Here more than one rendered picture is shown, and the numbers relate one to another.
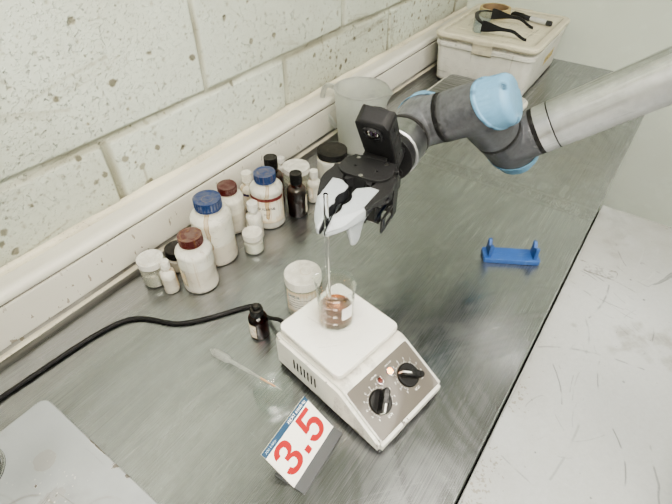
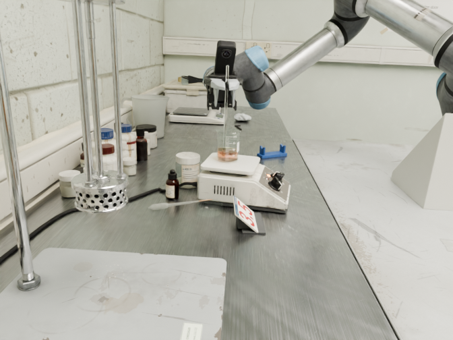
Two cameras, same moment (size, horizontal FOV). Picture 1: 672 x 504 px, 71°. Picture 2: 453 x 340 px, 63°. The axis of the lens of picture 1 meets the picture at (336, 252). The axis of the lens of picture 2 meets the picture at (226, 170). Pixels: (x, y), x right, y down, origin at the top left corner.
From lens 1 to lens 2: 0.58 m
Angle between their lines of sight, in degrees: 37
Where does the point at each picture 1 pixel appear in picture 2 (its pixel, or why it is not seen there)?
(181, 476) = (189, 249)
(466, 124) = (248, 68)
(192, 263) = (112, 163)
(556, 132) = (280, 77)
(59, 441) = (85, 258)
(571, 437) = (354, 191)
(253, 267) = (137, 179)
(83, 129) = (20, 78)
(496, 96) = (259, 52)
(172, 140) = (57, 107)
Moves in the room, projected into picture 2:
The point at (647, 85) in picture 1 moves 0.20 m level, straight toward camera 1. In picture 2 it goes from (309, 51) to (323, 52)
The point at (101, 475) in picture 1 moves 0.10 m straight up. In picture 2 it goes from (137, 259) to (134, 200)
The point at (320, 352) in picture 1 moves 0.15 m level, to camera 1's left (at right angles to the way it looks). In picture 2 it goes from (234, 168) to (170, 178)
